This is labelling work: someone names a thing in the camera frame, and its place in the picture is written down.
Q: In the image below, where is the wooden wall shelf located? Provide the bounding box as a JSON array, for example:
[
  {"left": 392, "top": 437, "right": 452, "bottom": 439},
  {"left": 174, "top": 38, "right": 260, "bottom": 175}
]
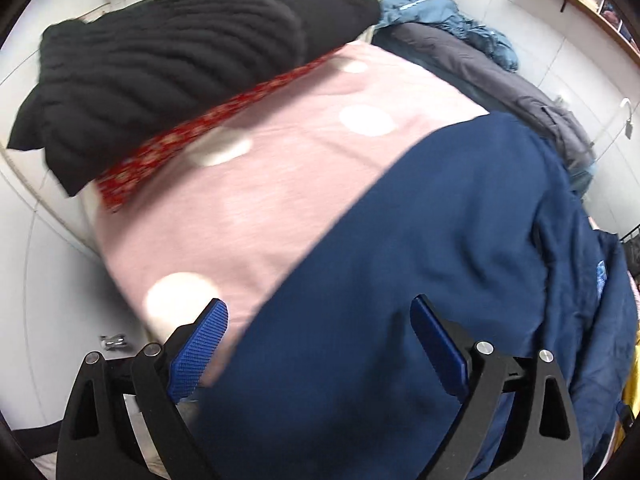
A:
[{"left": 523, "top": 0, "right": 640, "bottom": 57}]

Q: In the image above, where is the black knit sweater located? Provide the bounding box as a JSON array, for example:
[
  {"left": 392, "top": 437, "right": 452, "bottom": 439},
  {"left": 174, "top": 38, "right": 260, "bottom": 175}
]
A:
[{"left": 7, "top": 0, "right": 383, "bottom": 197}]

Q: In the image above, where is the pink polka dot bed sheet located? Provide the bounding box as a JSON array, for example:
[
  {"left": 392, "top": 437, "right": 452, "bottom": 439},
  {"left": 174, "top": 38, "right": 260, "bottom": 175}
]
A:
[{"left": 82, "top": 41, "right": 491, "bottom": 376}]

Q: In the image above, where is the red floral cloth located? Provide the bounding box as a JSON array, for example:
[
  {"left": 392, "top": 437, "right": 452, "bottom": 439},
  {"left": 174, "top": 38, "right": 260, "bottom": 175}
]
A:
[{"left": 96, "top": 45, "right": 347, "bottom": 213}]

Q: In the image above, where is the navy blue sweatshirt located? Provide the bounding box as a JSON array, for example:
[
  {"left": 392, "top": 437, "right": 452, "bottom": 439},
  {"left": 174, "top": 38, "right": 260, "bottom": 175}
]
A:
[{"left": 192, "top": 112, "right": 640, "bottom": 480}]

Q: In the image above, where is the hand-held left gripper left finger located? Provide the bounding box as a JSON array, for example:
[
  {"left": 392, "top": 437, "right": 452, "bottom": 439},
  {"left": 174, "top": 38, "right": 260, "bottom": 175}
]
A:
[{"left": 56, "top": 298, "right": 229, "bottom": 480}]

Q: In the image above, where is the white wall hook tag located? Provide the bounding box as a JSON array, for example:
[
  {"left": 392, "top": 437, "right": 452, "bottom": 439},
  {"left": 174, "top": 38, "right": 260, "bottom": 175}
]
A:
[{"left": 619, "top": 98, "right": 636, "bottom": 140}]

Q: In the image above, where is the grey padded jacket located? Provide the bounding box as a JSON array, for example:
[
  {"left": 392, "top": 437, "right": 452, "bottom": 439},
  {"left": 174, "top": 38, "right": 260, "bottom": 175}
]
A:
[{"left": 372, "top": 22, "right": 598, "bottom": 196}]

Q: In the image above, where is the yellow cloth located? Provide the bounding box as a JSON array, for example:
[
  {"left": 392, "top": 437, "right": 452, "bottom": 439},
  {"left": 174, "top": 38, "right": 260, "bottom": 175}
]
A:
[{"left": 617, "top": 330, "right": 640, "bottom": 448}]

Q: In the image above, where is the light blue jacket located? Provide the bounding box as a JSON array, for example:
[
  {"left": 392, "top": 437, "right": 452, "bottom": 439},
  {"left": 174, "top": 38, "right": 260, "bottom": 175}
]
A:
[{"left": 375, "top": 0, "right": 521, "bottom": 72}]

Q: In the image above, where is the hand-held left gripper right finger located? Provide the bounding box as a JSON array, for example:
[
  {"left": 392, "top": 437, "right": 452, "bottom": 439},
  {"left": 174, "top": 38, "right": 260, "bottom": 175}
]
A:
[{"left": 410, "top": 294, "right": 585, "bottom": 480}]

